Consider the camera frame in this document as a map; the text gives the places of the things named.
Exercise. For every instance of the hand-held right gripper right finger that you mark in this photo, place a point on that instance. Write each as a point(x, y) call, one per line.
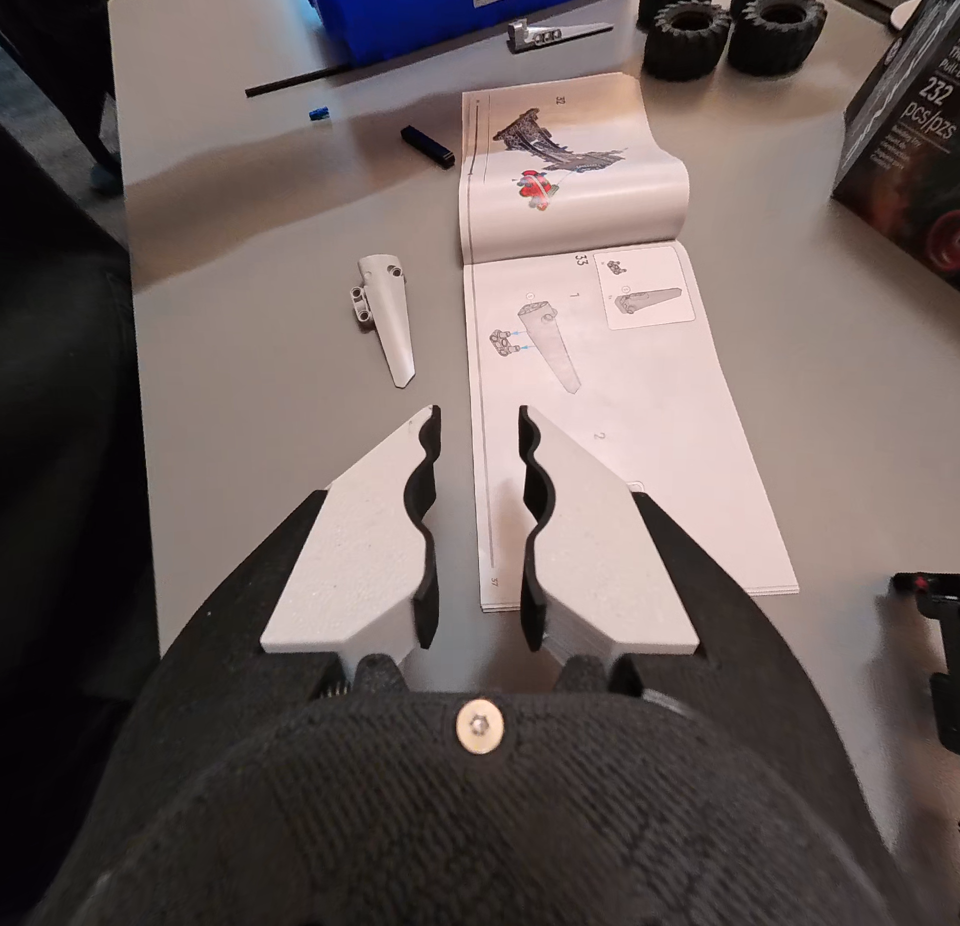
point(607, 566)

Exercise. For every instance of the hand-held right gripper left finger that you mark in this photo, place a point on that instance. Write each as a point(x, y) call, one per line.
point(345, 566)

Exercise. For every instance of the grey wedge toy panel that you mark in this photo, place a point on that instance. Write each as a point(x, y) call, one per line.
point(390, 318)

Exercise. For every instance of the grey desk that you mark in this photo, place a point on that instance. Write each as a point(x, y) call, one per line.
point(825, 416)

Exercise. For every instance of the toy instruction booklet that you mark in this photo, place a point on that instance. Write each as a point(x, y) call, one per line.
point(637, 453)

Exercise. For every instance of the person's dark trousers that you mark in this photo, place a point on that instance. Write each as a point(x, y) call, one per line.
point(67, 491)

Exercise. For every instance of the black toy chassis assembly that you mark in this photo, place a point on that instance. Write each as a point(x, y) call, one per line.
point(946, 626)

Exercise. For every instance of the small black toy beam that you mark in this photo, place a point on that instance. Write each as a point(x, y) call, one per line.
point(427, 146)

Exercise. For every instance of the black toy axle rod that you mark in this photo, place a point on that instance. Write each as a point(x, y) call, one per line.
point(300, 79)

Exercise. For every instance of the grey tapered toy piece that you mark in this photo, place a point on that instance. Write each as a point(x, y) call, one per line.
point(529, 35)

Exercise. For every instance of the black toy set box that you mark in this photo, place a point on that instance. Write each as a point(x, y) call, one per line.
point(915, 115)

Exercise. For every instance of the blue storage bin with tag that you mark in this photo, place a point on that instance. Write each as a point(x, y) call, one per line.
point(397, 3)

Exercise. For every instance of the white sign stand base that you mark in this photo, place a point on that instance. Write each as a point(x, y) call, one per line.
point(909, 15)

